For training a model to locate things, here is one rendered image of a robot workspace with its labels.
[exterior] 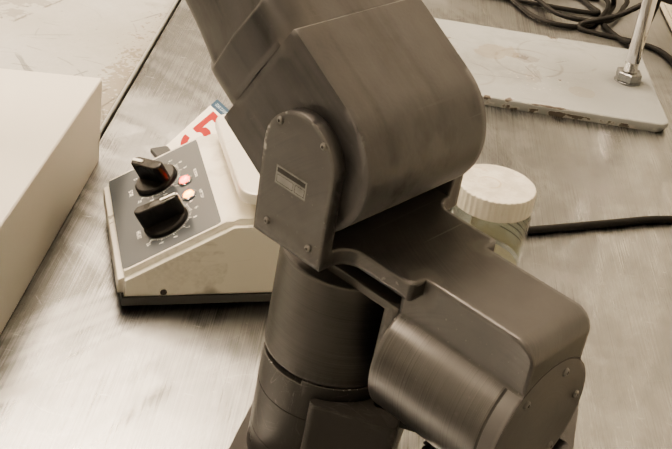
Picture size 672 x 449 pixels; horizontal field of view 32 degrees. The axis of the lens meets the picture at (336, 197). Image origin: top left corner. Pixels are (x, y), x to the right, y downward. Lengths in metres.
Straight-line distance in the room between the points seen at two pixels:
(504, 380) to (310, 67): 0.13
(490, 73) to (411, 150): 0.81
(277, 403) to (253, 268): 0.31
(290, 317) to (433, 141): 0.09
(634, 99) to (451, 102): 0.82
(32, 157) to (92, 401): 0.18
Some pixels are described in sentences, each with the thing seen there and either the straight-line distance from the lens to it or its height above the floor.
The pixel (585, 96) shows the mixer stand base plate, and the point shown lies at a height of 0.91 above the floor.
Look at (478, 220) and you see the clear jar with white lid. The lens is 0.83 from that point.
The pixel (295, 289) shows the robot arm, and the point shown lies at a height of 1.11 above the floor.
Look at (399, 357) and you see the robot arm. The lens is 0.43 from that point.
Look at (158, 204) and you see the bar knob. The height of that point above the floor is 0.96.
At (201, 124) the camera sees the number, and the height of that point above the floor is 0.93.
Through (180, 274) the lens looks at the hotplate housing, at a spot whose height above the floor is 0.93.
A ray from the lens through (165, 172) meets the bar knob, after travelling 0.83.
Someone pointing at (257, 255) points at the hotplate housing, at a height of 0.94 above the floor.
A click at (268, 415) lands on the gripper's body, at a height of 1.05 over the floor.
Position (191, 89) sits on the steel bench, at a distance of 1.10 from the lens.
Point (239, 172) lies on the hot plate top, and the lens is 0.79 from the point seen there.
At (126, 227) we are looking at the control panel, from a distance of 0.82.
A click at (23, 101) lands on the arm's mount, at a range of 0.90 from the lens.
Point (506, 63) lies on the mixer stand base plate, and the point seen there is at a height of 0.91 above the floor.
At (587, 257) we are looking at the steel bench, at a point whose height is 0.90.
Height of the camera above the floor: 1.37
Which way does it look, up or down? 29 degrees down
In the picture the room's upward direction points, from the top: 9 degrees clockwise
